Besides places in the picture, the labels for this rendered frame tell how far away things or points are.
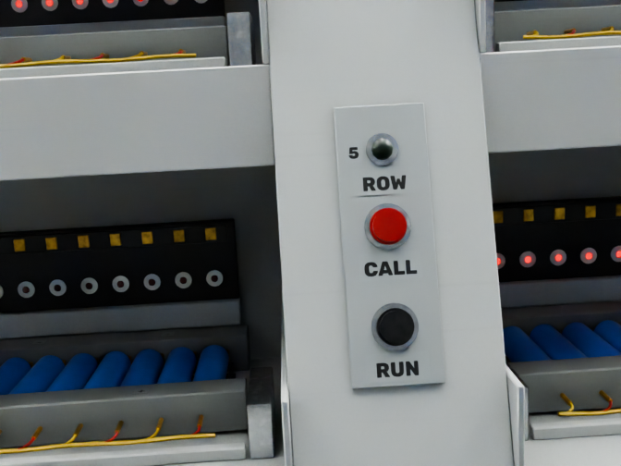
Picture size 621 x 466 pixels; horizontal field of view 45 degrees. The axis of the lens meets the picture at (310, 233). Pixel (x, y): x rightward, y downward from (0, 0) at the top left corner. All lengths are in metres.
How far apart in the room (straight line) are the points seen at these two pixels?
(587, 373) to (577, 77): 0.15
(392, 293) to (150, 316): 0.22
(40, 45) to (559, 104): 0.27
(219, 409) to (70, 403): 0.08
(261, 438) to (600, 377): 0.18
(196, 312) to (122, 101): 0.19
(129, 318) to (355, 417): 0.22
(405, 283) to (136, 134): 0.14
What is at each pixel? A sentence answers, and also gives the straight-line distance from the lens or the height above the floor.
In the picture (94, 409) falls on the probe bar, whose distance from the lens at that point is 0.41.
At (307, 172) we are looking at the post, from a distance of 0.33.
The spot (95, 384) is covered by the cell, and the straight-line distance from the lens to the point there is 0.44.
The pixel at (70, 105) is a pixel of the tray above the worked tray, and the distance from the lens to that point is 0.36.
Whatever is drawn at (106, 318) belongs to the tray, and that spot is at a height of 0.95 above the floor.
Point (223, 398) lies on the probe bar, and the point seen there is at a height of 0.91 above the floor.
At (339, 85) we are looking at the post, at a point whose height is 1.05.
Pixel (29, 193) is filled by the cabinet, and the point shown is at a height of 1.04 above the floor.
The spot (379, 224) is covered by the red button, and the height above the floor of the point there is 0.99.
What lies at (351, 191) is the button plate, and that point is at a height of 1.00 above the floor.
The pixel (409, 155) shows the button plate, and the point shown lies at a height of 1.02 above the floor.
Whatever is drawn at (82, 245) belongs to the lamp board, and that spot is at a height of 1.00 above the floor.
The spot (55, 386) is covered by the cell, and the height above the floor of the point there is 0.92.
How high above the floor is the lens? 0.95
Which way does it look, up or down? 6 degrees up
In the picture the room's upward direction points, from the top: 4 degrees counter-clockwise
